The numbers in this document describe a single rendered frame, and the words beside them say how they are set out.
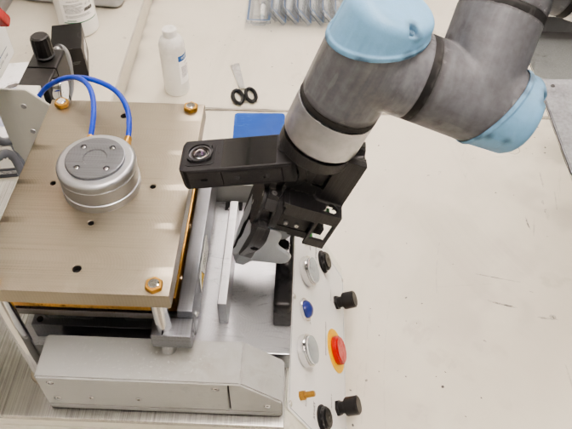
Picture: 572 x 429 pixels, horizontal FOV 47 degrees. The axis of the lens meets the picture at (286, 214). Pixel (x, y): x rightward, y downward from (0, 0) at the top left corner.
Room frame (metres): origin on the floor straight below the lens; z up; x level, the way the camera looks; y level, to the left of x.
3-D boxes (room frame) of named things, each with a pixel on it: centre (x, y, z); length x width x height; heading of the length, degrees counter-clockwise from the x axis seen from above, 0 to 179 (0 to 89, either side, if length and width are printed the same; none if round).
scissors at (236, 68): (1.11, 0.10, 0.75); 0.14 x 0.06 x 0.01; 13
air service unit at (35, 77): (0.70, 0.31, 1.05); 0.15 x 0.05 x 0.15; 178
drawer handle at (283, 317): (0.47, 0.00, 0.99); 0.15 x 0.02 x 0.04; 178
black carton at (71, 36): (1.11, 0.43, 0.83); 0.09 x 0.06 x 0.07; 13
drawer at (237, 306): (0.47, 0.14, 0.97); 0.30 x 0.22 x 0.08; 88
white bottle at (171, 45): (1.09, 0.23, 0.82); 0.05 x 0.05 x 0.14
